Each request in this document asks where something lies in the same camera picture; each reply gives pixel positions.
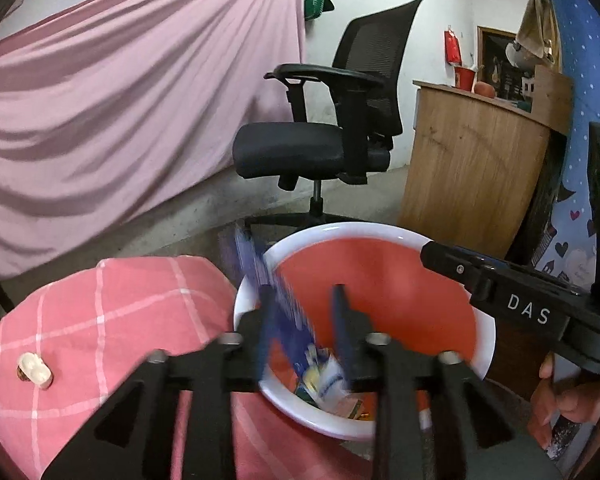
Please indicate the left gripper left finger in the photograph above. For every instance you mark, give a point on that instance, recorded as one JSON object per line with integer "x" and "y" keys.
{"x": 132, "y": 435}

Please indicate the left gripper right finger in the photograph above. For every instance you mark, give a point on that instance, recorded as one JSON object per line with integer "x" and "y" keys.
{"x": 435, "y": 417}

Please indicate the white peanut shell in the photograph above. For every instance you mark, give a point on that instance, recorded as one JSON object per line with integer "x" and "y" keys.
{"x": 32, "y": 368}

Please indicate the blue dotted curtain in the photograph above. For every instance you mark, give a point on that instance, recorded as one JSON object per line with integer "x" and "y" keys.
{"x": 570, "y": 252}

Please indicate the red cup on cabinet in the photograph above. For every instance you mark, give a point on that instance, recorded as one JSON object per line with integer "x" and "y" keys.
{"x": 464, "y": 78}

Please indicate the person's right hand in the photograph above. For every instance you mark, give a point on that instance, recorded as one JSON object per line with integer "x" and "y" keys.
{"x": 579, "y": 404}

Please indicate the pink hanging sheet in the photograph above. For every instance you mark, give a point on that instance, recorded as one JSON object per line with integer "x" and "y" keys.
{"x": 112, "y": 107}

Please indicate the orange fruit on cabinet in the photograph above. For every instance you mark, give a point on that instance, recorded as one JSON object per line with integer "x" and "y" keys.
{"x": 483, "y": 89}

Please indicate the wooden cabinet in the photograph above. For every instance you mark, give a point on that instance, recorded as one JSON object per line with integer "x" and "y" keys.
{"x": 483, "y": 172}

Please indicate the black office chair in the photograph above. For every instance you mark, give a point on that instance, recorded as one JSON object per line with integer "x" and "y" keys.
{"x": 363, "y": 85}

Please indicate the pink checked tablecloth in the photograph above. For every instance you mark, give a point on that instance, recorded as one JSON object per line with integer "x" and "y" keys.
{"x": 91, "y": 329}

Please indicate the red and white trash bin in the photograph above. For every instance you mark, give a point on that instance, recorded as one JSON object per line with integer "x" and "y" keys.
{"x": 380, "y": 268}

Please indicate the green dustpan on wall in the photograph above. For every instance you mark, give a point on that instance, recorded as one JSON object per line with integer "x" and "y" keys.
{"x": 313, "y": 9}

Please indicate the blue cardboard box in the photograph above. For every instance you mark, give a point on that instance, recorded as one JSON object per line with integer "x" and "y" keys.
{"x": 320, "y": 378}

